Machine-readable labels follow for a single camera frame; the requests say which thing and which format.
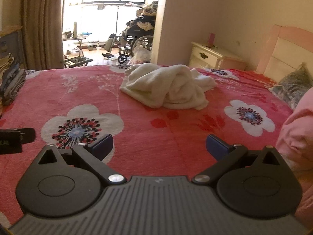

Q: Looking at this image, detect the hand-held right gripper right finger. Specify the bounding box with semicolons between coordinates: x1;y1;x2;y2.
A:
192;134;282;185

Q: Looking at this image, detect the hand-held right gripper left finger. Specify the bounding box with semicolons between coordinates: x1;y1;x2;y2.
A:
37;134;126;184

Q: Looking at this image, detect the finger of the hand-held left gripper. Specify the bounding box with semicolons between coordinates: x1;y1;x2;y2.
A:
20;128;36;144

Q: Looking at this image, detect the white fleece garment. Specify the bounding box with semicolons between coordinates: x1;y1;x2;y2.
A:
119;63;219;110

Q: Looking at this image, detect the pile of folded clothes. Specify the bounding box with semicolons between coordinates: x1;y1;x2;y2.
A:
0;52;27;106

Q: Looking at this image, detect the heap of clothes on wheelchair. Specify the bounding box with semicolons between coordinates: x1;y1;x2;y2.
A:
126;1;159;33

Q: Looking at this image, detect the red floral blanket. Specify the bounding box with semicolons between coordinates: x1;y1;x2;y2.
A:
0;64;304;228

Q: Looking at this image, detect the black folding rack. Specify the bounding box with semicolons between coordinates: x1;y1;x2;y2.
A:
60;57;93;68

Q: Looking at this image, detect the white nightstand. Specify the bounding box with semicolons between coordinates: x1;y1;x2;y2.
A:
188;41;247;70

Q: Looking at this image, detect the grey dresser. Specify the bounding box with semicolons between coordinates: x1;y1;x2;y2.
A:
0;26;23;65

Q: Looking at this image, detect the white plastic bag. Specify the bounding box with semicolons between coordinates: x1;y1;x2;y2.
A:
130;45;152;65

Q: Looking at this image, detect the patterned grey pillow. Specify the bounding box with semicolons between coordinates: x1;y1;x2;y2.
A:
269;62;313;109

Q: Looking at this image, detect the small folding table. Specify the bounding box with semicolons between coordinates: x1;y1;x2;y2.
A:
62;35;86;65

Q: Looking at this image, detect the wheelchair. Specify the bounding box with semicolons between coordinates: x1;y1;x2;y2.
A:
105;17;154;64

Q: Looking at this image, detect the brown curtain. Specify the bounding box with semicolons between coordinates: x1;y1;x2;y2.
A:
21;0;65;70

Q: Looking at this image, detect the pink headboard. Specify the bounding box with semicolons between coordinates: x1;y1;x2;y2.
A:
255;24;313;82

